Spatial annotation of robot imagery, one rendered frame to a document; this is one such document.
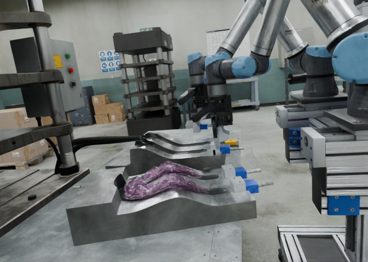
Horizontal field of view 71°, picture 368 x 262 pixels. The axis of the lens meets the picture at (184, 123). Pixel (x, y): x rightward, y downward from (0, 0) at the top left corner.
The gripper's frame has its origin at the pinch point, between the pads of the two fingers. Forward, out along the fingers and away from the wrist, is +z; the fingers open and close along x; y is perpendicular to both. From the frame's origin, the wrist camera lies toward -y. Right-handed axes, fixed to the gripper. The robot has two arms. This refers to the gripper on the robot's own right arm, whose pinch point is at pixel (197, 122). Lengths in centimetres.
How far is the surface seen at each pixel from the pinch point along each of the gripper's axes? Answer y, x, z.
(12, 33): -629, 552, -196
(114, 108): -335, 541, 54
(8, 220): -58, -66, 16
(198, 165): 5.1, -36.1, 9.6
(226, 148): 16.4, -31.3, 4.7
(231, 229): 19, -69, 15
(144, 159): -17.3, -36.0, 6.3
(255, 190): 26, -57, 10
